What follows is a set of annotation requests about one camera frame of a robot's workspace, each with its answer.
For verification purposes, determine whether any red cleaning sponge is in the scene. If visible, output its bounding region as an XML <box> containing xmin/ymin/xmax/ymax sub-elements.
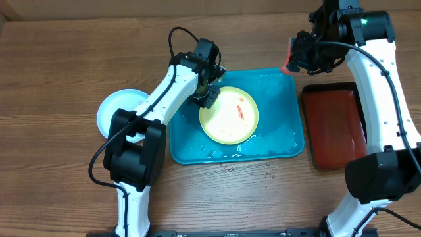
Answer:
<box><xmin>280</xmin><ymin>37</ymin><xmax>301</xmax><ymax>76</ymax></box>

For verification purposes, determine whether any yellow plate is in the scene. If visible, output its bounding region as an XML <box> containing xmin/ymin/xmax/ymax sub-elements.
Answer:
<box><xmin>199</xmin><ymin>86</ymin><xmax>259</xmax><ymax>145</ymax></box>

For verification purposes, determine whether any light blue plate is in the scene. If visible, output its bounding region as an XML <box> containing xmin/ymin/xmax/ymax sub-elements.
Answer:
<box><xmin>96</xmin><ymin>89</ymin><xmax>149</xmax><ymax>139</ymax></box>

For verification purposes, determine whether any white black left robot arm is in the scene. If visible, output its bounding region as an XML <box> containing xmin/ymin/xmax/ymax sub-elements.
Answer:
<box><xmin>100</xmin><ymin>52</ymin><xmax>226</xmax><ymax>236</ymax></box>

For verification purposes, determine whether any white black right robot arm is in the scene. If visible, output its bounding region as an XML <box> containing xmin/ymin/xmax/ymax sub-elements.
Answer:
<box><xmin>281</xmin><ymin>0</ymin><xmax>420</xmax><ymax>236</ymax></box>

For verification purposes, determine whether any dark red lacquer tray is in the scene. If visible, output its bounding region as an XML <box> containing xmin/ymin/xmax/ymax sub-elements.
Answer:
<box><xmin>301</xmin><ymin>82</ymin><xmax>367</xmax><ymax>170</ymax></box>

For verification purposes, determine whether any teal plastic tray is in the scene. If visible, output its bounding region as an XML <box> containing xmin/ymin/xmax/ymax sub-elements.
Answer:
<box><xmin>169</xmin><ymin>68</ymin><xmax>305</xmax><ymax>165</ymax></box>

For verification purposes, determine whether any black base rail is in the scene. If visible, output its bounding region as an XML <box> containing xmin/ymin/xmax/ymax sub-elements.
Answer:
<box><xmin>86</xmin><ymin>226</ymin><xmax>379</xmax><ymax>237</ymax></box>

